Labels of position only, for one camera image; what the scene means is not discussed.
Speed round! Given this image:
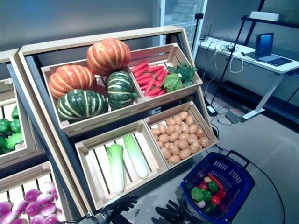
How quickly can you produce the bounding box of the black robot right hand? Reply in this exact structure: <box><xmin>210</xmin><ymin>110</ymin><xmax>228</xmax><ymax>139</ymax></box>
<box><xmin>155</xmin><ymin>199</ymin><xmax>197</xmax><ymax>224</ymax></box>

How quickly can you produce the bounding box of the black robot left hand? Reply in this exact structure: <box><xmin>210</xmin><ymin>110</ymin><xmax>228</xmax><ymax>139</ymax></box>
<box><xmin>106</xmin><ymin>195</ymin><xmax>139</xmax><ymax>224</ymax></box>

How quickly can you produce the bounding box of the green white napa cabbage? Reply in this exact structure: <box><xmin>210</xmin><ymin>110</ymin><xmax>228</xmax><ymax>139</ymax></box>
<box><xmin>123</xmin><ymin>134</ymin><xmax>150</xmax><ymax>180</ymax></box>
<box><xmin>105</xmin><ymin>143</ymin><xmax>126</xmax><ymax>195</ymax></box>

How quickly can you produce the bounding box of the blue plastic shopping basket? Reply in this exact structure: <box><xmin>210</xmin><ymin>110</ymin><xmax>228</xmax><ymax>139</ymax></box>
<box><xmin>180</xmin><ymin>152</ymin><xmax>256</xmax><ymax>224</ymax></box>

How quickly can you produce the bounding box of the light green lettuce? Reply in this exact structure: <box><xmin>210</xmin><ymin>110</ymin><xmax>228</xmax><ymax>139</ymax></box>
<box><xmin>191</xmin><ymin>187</ymin><xmax>206</xmax><ymax>203</ymax></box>
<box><xmin>5</xmin><ymin>132</ymin><xmax>24</xmax><ymax>150</ymax></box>

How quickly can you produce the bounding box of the red chili pepper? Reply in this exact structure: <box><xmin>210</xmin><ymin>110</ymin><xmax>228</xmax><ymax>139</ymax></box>
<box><xmin>207</xmin><ymin>172</ymin><xmax>225</xmax><ymax>191</ymax></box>

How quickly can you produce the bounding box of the wooden cabbage crate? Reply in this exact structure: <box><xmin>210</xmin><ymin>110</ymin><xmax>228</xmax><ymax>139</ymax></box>
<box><xmin>74</xmin><ymin>120</ymin><xmax>169</xmax><ymax>210</ymax></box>

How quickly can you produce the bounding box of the purple white onion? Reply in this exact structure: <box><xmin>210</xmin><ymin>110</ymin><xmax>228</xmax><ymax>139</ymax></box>
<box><xmin>41</xmin><ymin>203</ymin><xmax>57</xmax><ymax>217</ymax></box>
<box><xmin>11</xmin><ymin>200</ymin><xmax>28</xmax><ymax>215</ymax></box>
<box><xmin>29</xmin><ymin>214</ymin><xmax>46</xmax><ymax>224</ymax></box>
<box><xmin>42</xmin><ymin>182</ymin><xmax>56</xmax><ymax>193</ymax></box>
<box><xmin>36</xmin><ymin>193</ymin><xmax>54</xmax><ymax>205</ymax></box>
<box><xmin>25</xmin><ymin>202</ymin><xmax>42</xmax><ymax>217</ymax></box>
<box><xmin>24</xmin><ymin>189</ymin><xmax>42</xmax><ymax>203</ymax></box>
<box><xmin>44</xmin><ymin>213</ymin><xmax>59</xmax><ymax>224</ymax></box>

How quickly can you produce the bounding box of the wooden pumpkin crate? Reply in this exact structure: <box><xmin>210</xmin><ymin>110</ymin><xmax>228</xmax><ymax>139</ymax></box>
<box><xmin>41</xmin><ymin>58</ymin><xmax>146</xmax><ymax>131</ymax></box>

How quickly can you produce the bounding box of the wooden potato crate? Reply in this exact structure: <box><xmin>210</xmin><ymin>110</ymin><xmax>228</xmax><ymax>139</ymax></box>
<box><xmin>142</xmin><ymin>100</ymin><xmax>220</xmax><ymax>170</ymax></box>

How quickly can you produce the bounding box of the wooden purple onion crate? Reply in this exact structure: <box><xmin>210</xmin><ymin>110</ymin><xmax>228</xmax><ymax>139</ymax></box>
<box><xmin>0</xmin><ymin>161</ymin><xmax>68</xmax><ymax>224</ymax></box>

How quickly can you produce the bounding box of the green striped pumpkin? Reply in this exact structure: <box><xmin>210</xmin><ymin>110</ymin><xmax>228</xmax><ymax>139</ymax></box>
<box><xmin>57</xmin><ymin>89</ymin><xmax>109</xmax><ymax>122</ymax></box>
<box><xmin>107</xmin><ymin>71</ymin><xmax>138</xmax><ymax>110</ymax></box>

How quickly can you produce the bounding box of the grey floor power strip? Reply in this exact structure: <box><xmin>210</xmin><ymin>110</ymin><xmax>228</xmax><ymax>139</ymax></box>
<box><xmin>224</xmin><ymin>110</ymin><xmax>245</xmax><ymax>124</ymax></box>

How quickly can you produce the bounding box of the wooden green pepper crate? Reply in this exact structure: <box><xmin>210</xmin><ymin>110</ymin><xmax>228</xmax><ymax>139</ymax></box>
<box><xmin>0</xmin><ymin>78</ymin><xmax>33</xmax><ymax>164</ymax></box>

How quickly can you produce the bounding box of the round green cabbage head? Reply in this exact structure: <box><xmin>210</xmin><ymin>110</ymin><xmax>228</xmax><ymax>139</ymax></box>
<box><xmin>162</xmin><ymin>72</ymin><xmax>184</xmax><ymax>93</ymax></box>

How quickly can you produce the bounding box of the orange striped pumpkin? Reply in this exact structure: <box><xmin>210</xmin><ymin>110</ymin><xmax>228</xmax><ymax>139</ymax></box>
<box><xmin>86</xmin><ymin>38</ymin><xmax>131</xmax><ymax>76</ymax></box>
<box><xmin>48</xmin><ymin>64</ymin><xmax>97</xmax><ymax>100</ymax></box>

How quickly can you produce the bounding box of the dark green leafy bunch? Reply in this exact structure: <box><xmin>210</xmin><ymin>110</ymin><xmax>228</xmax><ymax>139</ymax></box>
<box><xmin>167</xmin><ymin>62</ymin><xmax>198</xmax><ymax>88</ymax></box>

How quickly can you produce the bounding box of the wooden carrot crate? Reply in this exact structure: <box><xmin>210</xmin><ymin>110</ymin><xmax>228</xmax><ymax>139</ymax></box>
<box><xmin>128</xmin><ymin>43</ymin><xmax>203</xmax><ymax>103</ymax></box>

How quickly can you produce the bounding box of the wooden vegetable display stand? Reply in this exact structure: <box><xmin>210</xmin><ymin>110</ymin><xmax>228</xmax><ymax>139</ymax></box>
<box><xmin>18</xmin><ymin>26</ymin><xmax>220</xmax><ymax>214</ymax></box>

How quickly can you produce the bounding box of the tall black tripod pole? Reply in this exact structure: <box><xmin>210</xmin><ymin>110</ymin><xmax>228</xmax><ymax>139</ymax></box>
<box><xmin>209</xmin><ymin>14</ymin><xmax>249</xmax><ymax>112</ymax></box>

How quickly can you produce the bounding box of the black router with antennas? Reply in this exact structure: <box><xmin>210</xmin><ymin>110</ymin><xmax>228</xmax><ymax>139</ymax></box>
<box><xmin>200</xmin><ymin>22</ymin><xmax>214</xmax><ymax>42</ymax></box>

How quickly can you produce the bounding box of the white desk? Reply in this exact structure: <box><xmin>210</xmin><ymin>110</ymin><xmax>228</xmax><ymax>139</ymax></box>
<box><xmin>195</xmin><ymin>38</ymin><xmax>299</xmax><ymax>121</ymax></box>

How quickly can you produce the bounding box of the wooden neighbour display stand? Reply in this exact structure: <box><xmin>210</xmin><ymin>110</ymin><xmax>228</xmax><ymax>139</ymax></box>
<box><xmin>0</xmin><ymin>48</ymin><xmax>71</xmax><ymax>224</ymax></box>

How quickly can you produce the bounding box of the open laptop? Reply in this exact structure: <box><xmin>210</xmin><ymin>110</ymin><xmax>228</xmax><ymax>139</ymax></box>
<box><xmin>254</xmin><ymin>32</ymin><xmax>294</xmax><ymax>67</ymax></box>

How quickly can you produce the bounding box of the glass door fridge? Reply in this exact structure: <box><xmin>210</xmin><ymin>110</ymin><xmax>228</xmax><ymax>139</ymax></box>
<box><xmin>158</xmin><ymin>0</ymin><xmax>208</xmax><ymax>56</ymax></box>

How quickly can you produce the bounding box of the white flat box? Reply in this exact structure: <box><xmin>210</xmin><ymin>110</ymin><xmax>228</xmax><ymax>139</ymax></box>
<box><xmin>249</xmin><ymin>11</ymin><xmax>280</xmax><ymax>22</ymax></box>

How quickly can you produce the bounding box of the black floor cable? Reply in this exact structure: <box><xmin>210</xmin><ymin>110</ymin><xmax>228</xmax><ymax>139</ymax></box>
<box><xmin>247</xmin><ymin>161</ymin><xmax>286</xmax><ymax>224</ymax></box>

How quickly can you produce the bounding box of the white hanging cable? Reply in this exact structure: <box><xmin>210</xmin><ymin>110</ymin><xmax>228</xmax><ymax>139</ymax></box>
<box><xmin>207</xmin><ymin>41</ymin><xmax>245</xmax><ymax>73</ymax></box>

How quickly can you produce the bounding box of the black stand with camera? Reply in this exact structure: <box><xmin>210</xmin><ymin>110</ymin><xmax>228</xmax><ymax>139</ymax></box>
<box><xmin>191</xmin><ymin>13</ymin><xmax>204</xmax><ymax>56</ymax></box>

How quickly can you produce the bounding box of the black shelf frame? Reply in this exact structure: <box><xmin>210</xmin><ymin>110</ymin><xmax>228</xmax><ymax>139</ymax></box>
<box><xmin>242</xmin><ymin>0</ymin><xmax>299</xmax><ymax>47</ymax></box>

